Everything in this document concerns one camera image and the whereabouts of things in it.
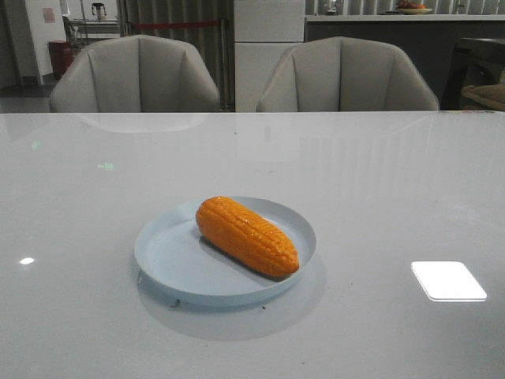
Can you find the orange corn cob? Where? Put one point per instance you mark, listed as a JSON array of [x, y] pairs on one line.
[[247, 237]]

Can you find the light blue round plate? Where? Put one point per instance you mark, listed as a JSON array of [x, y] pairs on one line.
[[171, 251]]

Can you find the right grey upholstered chair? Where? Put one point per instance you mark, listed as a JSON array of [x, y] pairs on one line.
[[346, 74]]

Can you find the grey upholstered chair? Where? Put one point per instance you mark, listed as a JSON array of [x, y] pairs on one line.
[[136, 74], [346, 74]]

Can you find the white cabinet column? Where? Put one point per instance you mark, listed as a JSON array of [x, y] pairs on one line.
[[263, 30]]

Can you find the left grey upholstered chair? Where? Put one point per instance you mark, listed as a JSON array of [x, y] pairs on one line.
[[136, 74]]

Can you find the red barrier belt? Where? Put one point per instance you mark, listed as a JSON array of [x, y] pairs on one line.
[[198, 24]]

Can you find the dark grey counter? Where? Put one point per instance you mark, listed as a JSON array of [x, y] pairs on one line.
[[428, 39]]

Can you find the red waste bin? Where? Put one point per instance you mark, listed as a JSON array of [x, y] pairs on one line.
[[61, 56]]

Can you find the fruit bowl on counter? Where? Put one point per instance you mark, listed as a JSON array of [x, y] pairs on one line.
[[412, 8]]

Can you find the distant robot on table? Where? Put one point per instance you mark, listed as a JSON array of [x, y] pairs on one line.
[[99, 11]]

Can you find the dark chair at right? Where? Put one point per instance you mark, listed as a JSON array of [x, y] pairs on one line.
[[475, 62]]

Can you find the beige cushion at right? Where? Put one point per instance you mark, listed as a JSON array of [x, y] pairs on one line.
[[490, 96]]

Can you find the black barrier post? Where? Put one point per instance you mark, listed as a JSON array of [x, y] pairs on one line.
[[225, 64]]

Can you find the pink wall notice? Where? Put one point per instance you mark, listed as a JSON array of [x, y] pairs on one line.
[[48, 15]]

